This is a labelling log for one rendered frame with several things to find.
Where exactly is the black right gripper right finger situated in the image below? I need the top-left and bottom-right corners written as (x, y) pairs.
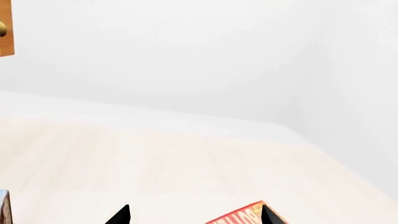
top-left (261, 203), bottom-right (289, 224)

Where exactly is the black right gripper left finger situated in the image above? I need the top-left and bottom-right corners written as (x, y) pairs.
top-left (104, 203), bottom-right (131, 224)

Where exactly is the red printed box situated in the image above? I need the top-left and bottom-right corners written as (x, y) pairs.
top-left (204, 200), bottom-right (289, 224)

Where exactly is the blue grey carton box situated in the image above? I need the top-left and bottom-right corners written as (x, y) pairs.
top-left (0, 189), bottom-right (14, 224)

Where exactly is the wooden door with knob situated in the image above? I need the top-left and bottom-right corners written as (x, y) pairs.
top-left (0, 0), bottom-right (16, 58)

